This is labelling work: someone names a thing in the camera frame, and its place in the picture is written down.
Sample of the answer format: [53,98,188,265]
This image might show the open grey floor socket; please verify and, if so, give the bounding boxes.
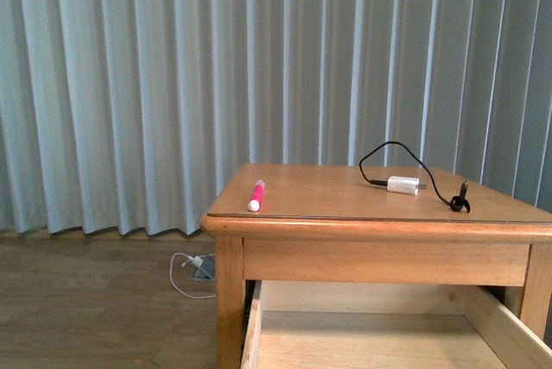
[191,254,216,280]

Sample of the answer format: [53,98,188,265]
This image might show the wooden nightstand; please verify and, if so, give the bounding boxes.
[201,164,551,368]

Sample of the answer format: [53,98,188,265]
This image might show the pink marker with white caps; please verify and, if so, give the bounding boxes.
[248,179,265,212]

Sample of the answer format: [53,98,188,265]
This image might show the white plug on floor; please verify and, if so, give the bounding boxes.
[181,255,204,269]

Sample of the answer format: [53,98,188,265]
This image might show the white usb charger block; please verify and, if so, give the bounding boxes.
[386,176,427,196]

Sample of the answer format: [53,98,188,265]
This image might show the wooden drawer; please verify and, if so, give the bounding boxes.
[241,281,551,368]

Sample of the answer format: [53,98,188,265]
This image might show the black usb cable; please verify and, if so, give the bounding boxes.
[358,141,472,213]

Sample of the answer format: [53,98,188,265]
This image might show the pale blue pleated curtain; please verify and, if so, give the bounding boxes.
[1,0,551,235]

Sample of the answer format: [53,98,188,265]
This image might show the white floor cable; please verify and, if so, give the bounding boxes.
[169,251,217,300]

